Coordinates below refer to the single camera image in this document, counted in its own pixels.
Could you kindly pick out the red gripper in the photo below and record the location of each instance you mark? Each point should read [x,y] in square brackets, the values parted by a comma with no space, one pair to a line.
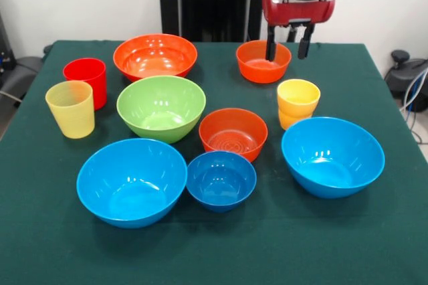
[297,9]

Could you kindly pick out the stack of yellow cups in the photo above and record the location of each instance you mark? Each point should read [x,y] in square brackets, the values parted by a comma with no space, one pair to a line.
[296,114]

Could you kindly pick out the orange bowl with ringed bottom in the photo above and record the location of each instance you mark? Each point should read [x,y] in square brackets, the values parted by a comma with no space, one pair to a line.
[230,131]

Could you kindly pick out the small plain orange bowl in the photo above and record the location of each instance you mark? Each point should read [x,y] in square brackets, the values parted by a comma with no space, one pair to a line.
[257,71]

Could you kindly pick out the large blue bowl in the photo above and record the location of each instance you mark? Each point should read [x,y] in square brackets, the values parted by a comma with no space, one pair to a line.
[133,191]
[331,171]

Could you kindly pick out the large orange bowl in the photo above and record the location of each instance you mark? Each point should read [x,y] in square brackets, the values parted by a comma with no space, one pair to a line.
[154,62]

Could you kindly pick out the green bowl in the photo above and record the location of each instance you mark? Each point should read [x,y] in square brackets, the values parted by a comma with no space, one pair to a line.
[160,111]

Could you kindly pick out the small dark blue bowl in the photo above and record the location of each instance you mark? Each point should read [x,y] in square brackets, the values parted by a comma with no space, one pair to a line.
[220,184]

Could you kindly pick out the red cup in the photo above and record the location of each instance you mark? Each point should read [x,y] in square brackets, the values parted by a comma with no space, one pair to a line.
[97,81]

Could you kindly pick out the dark green tablecloth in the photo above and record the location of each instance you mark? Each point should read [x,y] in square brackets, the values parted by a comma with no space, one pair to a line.
[301,248]

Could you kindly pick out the translucent yellow cup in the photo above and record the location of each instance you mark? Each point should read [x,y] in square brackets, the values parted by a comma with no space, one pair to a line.
[72,117]

